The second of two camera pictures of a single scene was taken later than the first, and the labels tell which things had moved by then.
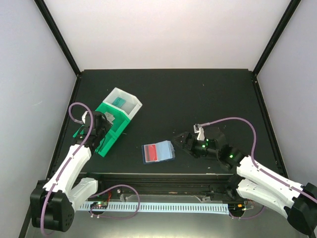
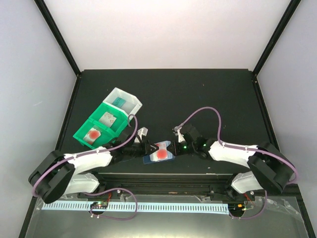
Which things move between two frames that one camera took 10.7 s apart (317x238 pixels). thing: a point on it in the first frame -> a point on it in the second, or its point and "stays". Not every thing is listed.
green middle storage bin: (121, 120) stays
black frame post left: (51, 23) stays
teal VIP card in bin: (119, 102) stays
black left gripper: (107, 124) -> (146, 149)
